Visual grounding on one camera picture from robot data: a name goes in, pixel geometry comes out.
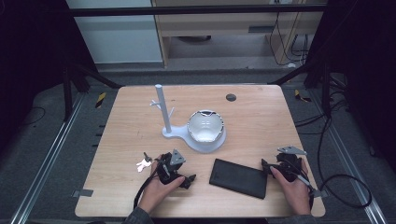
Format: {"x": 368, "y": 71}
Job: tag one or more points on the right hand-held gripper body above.
{"x": 288, "y": 166}

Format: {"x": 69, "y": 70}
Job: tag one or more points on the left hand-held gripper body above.
{"x": 168, "y": 172}

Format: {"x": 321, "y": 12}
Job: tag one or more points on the silver keys with dark fob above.
{"x": 143, "y": 164}

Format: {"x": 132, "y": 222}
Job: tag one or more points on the black tablet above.
{"x": 238, "y": 179}

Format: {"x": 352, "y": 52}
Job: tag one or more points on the white key stand with tray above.
{"x": 174, "y": 132}

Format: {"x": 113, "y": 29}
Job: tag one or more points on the white bowl with jagged rim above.
{"x": 205, "y": 127}

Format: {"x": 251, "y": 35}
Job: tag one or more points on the person's left hand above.
{"x": 155, "y": 193}

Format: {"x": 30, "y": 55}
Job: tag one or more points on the person's right hand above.
{"x": 294, "y": 194}

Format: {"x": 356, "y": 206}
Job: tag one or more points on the grey tape strip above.
{"x": 320, "y": 193}
{"x": 82, "y": 193}

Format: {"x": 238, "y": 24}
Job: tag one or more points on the yellow black striped tape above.
{"x": 300, "y": 96}
{"x": 100, "y": 100}

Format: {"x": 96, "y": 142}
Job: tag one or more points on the dark round table grommet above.
{"x": 230, "y": 97}

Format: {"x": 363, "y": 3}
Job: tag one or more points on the black metal stand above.
{"x": 326, "y": 90}
{"x": 67, "y": 93}

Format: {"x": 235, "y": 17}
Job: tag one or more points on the dark curtain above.
{"x": 31, "y": 62}
{"x": 367, "y": 77}

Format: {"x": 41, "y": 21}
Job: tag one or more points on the light wooden desk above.
{"x": 218, "y": 23}

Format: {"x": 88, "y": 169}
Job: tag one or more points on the white cabinet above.
{"x": 118, "y": 34}

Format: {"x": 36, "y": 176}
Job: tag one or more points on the black horizontal bar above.
{"x": 186, "y": 10}

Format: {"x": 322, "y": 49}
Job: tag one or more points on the aluminium floor rail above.
{"x": 351, "y": 168}
{"x": 46, "y": 161}

